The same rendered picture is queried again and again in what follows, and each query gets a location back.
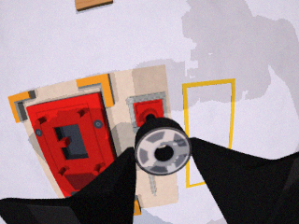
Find light brown wooden block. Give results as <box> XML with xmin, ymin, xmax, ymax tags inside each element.
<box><xmin>75</xmin><ymin>0</ymin><xmax>113</xmax><ymax>11</ymax></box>

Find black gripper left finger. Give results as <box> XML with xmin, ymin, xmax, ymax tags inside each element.
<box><xmin>0</xmin><ymin>147</ymin><xmax>137</xmax><ymax>224</ymax></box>

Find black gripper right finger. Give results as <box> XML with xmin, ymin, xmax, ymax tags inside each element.
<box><xmin>190</xmin><ymin>137</ymin><xmax>299</xmax><ymax>224</ymax></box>

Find black wheel with grey hub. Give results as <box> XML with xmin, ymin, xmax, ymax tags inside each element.
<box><xmin>135</xmin><ymin>117</ymin><xmax>192</xmax><ymax>176</ymax></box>

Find yellow rectangular outline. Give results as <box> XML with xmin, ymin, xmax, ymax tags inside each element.
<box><xmin>182</xmin><ymin>78</ymin><xmax>235</xmax><ymax>188</ymax></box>

